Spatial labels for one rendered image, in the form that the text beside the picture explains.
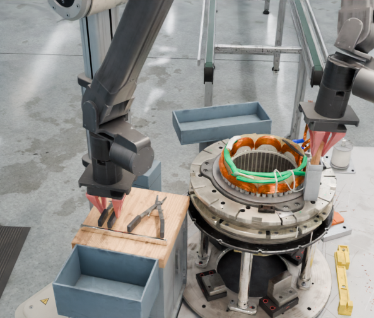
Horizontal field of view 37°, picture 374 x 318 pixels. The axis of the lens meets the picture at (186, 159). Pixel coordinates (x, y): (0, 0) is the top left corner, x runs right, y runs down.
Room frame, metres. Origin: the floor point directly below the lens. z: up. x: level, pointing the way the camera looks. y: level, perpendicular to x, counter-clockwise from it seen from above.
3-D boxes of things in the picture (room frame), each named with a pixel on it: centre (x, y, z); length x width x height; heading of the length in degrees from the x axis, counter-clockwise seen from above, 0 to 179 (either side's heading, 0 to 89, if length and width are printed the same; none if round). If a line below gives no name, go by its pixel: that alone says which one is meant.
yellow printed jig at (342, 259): (0.98, -0.39, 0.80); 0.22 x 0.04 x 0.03; 170
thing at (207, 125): (1.31, -0.09, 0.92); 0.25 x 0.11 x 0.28; 104
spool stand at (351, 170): (1.48, -0.49, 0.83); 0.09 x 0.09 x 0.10; 87
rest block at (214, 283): (0.93, -0.07, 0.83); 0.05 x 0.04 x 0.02; 20
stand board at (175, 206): (0.88, 0.11, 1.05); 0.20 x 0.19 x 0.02; 166
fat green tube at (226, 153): (0.99, -0.10, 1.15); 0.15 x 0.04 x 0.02; 172
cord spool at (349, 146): (1.48, -0.49, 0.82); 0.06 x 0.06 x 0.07
